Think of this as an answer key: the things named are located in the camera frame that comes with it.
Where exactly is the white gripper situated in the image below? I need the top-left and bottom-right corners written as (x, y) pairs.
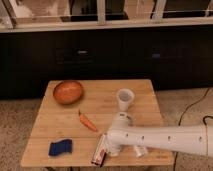
top-left (99, 134), bottom-right (120, 157)

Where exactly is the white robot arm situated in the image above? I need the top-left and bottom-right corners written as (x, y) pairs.
top-left (100, 112), bottom-right (213, 157)

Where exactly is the orange toy carrot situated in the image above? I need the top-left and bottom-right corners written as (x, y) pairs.
top-left (78, 112), bottom-right (98, 132)

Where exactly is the white tube bottle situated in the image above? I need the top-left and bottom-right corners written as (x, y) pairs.
top-left (133, 146), bottom-right (148, 157)

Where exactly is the blue sponge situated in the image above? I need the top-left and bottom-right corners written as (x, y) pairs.
top-left (48, 139), bottom-right (72, 157)

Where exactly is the clear plastic cup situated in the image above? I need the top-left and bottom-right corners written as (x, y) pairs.
top-left (116, 88), bottom-right (135, 111)

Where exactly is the orange bowl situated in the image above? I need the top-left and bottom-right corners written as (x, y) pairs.
top-left (53, 80), bottom-right (83, 104)

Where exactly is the dark cabinet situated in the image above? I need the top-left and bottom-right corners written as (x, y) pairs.
top-left (0, 26), bottom-right (213, 99)

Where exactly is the black cable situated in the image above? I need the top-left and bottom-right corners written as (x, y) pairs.
top-left (173, 87), bottom-right (213, 171)

